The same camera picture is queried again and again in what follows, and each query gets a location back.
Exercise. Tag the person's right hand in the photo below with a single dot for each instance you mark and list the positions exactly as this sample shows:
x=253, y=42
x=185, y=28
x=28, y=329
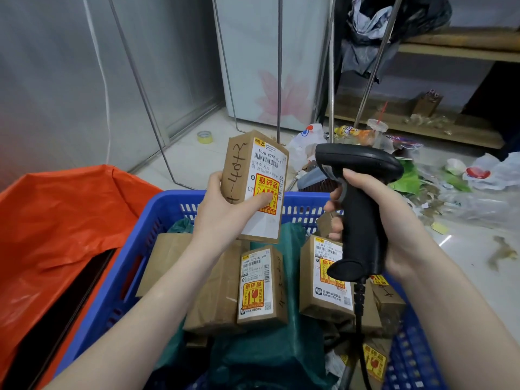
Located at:
x=406, y=239

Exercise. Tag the person's left hand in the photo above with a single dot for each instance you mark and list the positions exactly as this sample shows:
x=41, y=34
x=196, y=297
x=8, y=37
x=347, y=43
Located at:
x=219, y=227

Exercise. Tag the black barcode scanner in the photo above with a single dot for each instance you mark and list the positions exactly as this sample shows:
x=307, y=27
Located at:
x=361, y=239

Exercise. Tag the blue plastic basket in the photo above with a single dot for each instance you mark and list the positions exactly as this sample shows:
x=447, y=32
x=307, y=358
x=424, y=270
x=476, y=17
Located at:
x=162, y=207

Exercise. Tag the pile of cardboard parcels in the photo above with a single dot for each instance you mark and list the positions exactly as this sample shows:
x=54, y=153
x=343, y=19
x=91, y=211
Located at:
x=211, y=296

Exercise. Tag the person's right forearm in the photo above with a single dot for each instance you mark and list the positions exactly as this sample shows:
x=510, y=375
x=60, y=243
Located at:
x=467, y=329

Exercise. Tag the person's left forearm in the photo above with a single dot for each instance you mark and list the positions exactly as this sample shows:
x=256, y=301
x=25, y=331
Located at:
x=134, y=329

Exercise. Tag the small yellow note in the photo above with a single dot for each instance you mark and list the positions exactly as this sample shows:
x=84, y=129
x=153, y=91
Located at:
x=439, y=228

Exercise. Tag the heap of torn paper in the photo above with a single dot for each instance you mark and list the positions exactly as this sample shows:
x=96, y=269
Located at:
x=426, y=201

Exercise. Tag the green plastic bag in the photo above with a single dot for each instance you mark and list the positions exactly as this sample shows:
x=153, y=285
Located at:
x=410, y=182

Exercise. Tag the green plastic scrap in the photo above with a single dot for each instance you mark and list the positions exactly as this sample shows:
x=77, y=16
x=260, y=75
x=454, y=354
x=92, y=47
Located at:
x=457, y=183

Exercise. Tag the clear plastic wrap heap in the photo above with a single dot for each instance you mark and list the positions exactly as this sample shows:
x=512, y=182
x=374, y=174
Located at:
x=479, y=209

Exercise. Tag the yellow tape roll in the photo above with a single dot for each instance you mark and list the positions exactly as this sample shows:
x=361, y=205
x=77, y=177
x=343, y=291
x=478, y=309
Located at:
x=204, y=140

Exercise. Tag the white paper bowl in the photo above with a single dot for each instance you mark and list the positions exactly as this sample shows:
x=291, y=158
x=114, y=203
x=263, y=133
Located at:
x=455, y=166

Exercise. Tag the brown paper scrap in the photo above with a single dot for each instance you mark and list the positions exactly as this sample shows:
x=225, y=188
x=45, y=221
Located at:
x=501, y=253

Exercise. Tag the red blue snack packet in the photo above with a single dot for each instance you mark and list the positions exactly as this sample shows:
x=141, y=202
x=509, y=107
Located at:
x=406, y=142

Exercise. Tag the plastic cup red straw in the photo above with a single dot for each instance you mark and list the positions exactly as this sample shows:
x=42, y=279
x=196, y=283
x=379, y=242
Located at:
x=377, y=127

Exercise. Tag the orange snack packet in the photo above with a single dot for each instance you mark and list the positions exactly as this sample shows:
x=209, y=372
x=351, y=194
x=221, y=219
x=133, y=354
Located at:
x=357, y=134

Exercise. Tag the white bag with red lid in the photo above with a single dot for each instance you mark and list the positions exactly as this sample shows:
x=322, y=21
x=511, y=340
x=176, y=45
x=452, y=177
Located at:
x=499, y=170

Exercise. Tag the wooden shelf unit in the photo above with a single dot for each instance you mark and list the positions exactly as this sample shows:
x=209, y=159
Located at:
x=467, y=136

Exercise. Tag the white bag red blue logo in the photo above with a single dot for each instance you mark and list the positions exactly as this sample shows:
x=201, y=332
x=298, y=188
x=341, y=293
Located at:
x=306, y=144

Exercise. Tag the crumpled clear plastic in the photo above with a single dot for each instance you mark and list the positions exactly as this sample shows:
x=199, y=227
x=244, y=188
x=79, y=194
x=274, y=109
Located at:
x=430, y=121

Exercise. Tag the small brown carton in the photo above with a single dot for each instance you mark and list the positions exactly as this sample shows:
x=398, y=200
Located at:
x=425, y=105

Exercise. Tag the dark green mailer bag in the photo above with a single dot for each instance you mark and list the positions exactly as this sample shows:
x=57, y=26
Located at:
x=284, y=353

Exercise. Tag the orange plastic bag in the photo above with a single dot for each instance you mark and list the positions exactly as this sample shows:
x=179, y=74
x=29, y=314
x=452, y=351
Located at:
x=61, y=231

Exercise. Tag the white fridge pink flower print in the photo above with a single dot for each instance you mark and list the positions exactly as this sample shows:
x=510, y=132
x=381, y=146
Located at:
x=252, y=56

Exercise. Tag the steel pole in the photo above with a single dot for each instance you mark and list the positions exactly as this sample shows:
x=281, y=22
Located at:
x=379, y=60

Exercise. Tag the grey cloth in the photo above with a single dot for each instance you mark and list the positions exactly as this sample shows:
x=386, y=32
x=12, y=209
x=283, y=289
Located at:
x=357, y=56

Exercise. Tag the long brown wrapped parcel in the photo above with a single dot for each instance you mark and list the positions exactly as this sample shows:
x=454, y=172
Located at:
x=467, y=39

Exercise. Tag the black plastic bag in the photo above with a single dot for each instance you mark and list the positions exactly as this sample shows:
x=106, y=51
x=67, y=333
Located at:
x=422, y=16

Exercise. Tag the dark metal tube frame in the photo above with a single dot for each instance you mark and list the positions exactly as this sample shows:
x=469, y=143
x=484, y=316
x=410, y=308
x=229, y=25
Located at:
x=279, y=77

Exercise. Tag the shiny steel tube frame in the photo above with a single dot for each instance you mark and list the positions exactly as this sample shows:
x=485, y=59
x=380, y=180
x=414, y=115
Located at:
x=331, y=77

